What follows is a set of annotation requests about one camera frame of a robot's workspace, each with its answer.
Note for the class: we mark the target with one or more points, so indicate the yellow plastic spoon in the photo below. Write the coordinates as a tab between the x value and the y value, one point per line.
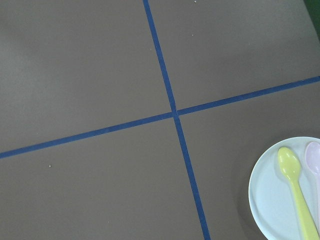
290	168

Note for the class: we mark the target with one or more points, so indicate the white round plate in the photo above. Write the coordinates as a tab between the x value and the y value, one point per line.
270	197

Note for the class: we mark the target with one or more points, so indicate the pink plastic spoon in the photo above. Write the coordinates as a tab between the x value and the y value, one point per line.
312	158

